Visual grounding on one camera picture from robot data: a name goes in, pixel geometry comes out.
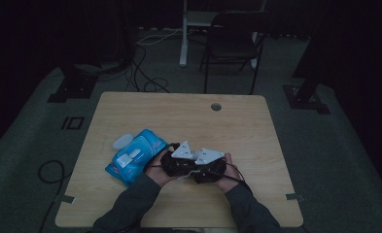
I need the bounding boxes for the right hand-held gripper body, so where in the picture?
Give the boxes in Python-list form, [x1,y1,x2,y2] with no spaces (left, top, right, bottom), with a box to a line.
[191,148,228,184]

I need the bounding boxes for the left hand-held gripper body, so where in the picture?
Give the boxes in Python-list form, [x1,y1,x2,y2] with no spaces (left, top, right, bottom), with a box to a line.
[160,140,196,178]

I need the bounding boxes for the blue wet wipes pack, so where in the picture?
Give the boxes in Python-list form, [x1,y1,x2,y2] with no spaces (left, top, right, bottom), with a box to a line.
[104,128,169,188]

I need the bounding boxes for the person's right hand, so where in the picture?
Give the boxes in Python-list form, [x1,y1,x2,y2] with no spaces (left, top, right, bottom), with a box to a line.
[215,152,242,194]

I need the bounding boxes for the person's left hand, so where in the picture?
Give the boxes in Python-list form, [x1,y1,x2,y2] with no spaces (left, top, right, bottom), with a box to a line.
[145,147,177,188]

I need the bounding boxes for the grey tape strip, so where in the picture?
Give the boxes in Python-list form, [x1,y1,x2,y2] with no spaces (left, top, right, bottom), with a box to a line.
[285,192,306,203]
[58,193,76,205]

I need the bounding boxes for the black folding chair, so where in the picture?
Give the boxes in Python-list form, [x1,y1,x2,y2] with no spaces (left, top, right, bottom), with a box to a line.
[199,11,271,96]

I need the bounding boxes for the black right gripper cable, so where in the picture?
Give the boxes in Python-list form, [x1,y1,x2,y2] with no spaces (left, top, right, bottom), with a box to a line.
[226,161,255,196]

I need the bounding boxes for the black floor cables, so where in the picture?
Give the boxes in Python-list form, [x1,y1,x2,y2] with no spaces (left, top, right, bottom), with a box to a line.
[124,43,172,94]

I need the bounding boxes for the black stand with base plate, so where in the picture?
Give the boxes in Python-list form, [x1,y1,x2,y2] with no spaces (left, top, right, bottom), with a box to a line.
[47,62,99,104]
[282,0,331,116]

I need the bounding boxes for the white floor cable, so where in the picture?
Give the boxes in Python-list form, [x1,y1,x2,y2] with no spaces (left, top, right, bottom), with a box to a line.
[135,27,184,47]

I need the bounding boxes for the black looped floor cable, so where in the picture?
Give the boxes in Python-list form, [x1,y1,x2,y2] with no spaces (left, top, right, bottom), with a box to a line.
[37,159,74,233]

